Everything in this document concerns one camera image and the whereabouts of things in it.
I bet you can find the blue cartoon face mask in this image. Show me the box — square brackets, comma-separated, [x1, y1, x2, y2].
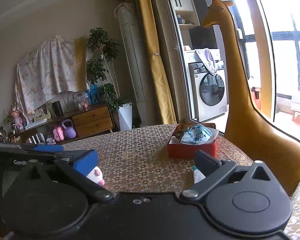
[180, 124, 219, 146]

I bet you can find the red tin box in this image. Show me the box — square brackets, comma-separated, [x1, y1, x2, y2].
[167, 123, 219, 159]

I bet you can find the tissue pack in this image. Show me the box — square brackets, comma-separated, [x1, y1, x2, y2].
[192, 166, 206, 184]

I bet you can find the white bunny plush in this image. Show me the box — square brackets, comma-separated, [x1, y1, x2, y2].
[87, 166, 105, 187]

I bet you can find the pink toy case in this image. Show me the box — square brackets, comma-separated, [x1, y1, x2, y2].
[53, 125, 64, 142]

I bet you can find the purple kettlebell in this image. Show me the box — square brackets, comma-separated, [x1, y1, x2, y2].
[61, 119, 77, 139]

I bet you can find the black speaker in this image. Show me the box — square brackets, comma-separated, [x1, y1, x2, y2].
[52, 101, 64, 116]

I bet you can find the brown hair scrunchie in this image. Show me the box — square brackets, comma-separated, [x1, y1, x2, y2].
[174, 128, 188, 140]

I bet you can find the wooden drawer cabinet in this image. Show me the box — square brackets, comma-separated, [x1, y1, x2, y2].
[19, 102, 115, 144]

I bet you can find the white plant pot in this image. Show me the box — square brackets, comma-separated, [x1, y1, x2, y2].
[117, 103, 133, 131]

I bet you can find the floral cloth cover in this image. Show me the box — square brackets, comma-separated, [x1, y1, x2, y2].
[15, 35, 88, 116]

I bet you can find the white washing machine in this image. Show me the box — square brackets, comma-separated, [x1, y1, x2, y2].
[184, 49, 228, 122]

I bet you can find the potted green plant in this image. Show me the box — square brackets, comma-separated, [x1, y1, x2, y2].
[86, 27, 132, 111]

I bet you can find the purple cloth on washer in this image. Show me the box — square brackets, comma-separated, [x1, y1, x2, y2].
[194, 48, 217, 76]

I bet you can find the yellow curtain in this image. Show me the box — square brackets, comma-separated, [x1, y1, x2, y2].
[138, 0, 177, 124]

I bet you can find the standing air conditioner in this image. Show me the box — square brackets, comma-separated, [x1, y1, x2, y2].
[114, 2, 158, 126]

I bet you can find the picture frame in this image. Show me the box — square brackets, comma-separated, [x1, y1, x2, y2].
[34, 103, 51, 121]

